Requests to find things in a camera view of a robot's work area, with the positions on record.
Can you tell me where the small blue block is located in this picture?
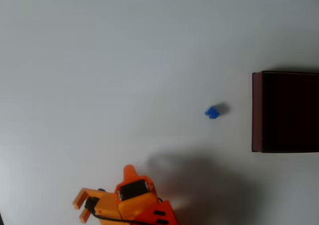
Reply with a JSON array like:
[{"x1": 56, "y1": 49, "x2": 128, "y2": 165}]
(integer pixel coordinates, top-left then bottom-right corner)
[{"x1": 204, "y1": 106, "x2": 221, "y2": 120}]

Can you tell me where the dark brown box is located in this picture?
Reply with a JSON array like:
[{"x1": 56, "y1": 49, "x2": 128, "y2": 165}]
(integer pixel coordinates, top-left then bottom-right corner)
[{"x1": 251, "y1": 70, "x2": 319, "y2": 154}]

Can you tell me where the orange forked camera mount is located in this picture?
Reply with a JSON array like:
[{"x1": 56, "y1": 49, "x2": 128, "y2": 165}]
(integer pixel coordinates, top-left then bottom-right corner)
[{"x1": 72, "y1": 188, "x2": 121, "y2": 223}]

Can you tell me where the black camera cable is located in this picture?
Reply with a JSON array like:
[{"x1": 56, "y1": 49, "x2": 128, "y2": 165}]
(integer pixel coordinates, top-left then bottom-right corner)
[{"x1": 85, "y1": 204, "x2": 144, "y2": 225}]

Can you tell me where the small black camera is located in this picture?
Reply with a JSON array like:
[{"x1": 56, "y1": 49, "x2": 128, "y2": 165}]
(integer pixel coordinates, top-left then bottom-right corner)
[{"x1": 84, "y1": 197, "x2": 99, "y2": 212}]

